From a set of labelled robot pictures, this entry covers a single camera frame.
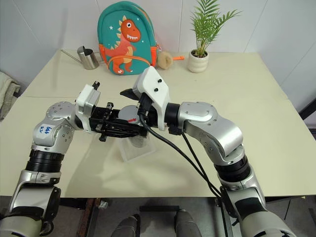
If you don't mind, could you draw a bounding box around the dark rounded grey shape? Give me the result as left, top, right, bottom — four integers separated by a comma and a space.
173, 209, 202, 237

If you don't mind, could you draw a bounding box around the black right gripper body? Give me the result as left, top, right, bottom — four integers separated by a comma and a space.
136, 93, 160, 129

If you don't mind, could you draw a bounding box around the beige fluffy pompom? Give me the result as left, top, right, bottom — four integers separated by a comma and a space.
157, 51, 174, 70

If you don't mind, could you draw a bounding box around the rusty metal table leg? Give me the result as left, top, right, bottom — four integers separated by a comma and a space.
81, 197, 101, 237

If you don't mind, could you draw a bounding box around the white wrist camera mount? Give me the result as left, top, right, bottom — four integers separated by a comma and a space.
132, 66, 170, 131
75, 80, 102, 134

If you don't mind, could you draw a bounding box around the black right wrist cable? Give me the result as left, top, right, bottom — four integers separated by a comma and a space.
169, 125, 234, 237
137, 95, 244, 227

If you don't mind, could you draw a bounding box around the black metal frame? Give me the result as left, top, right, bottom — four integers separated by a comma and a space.
299, 97, 316, 133

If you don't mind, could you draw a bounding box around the silver jar lid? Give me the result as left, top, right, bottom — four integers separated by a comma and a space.
118, 105, 142, 124

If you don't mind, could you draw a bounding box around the green palm plant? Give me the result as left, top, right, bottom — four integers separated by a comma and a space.
189, 0, 243, 58

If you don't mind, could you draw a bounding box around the teal dinosaur backpack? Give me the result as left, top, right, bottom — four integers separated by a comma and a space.
97, 0, 158, 76

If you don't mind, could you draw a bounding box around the steel watering can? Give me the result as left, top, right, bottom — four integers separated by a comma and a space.
61, 45, 100, 71

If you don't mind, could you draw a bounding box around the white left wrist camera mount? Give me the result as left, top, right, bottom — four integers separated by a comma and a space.
75, 80, 102, 134

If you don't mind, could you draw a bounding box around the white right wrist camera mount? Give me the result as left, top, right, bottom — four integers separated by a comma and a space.
132, 66, 170, 131

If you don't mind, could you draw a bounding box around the clear plastic box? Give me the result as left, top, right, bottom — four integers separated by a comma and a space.
116, 136, 157, 163

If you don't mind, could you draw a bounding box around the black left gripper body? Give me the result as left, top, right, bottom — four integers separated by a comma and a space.
88, 102, 119, 143

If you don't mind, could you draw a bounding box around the white ribbed plant pot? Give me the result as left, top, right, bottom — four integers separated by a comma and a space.
188, 49, 210, 74

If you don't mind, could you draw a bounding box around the grey folded cloth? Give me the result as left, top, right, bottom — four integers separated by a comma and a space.
0, 71, 22, 121

